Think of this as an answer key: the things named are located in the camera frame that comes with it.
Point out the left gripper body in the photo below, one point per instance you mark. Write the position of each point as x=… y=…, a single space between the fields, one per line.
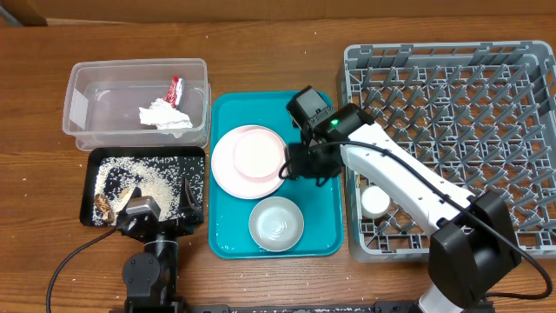
x=174 y=229

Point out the rice and food scraps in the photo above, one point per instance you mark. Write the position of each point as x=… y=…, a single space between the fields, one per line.
x=156 y=176

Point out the black tray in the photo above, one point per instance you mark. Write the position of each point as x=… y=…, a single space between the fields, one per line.
x=97 y=155

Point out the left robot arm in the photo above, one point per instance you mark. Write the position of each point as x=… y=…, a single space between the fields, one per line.
x=151 y=276

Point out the grey dishwasher rack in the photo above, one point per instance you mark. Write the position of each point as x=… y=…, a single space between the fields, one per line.
x=480 y=114

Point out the pink bowl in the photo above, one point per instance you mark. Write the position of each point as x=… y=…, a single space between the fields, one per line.
x=258 y=153

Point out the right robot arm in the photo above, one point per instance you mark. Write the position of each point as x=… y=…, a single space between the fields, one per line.
x=471 y=242

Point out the red snack wrapper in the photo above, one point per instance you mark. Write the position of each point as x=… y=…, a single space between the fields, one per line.
x=174 y=95

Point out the clear plastic bin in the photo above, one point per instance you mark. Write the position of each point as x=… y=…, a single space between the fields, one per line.
x=103 y=101

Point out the white cup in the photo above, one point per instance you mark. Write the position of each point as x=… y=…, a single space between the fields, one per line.
x=374 y=202

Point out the teal serving tray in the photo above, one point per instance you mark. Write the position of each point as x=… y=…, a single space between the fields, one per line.
x=228 y=216

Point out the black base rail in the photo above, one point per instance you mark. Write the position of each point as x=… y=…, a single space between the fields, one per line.
x=377 y=307

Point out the grey bowl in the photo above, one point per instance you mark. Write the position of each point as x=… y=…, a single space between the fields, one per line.
x=276 y=224

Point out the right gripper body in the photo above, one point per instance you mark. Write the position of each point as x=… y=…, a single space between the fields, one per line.
x=307 y=162

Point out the pink plate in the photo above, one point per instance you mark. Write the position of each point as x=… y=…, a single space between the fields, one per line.
x=229 y=178

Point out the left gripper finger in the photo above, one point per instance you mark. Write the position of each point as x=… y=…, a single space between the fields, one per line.
x=128 y=195
x=189 y=205

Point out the white napkin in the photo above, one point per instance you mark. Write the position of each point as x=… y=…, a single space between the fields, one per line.
x=162 y=115

